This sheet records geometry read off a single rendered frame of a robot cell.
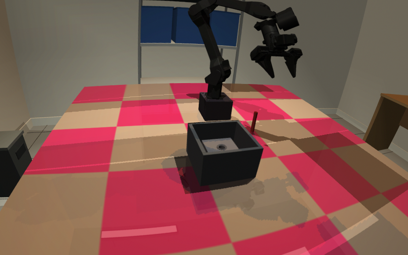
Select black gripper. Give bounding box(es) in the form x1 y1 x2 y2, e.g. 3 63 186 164
250 31 302 78

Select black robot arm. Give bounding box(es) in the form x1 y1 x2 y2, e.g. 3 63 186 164
188 0 299 99

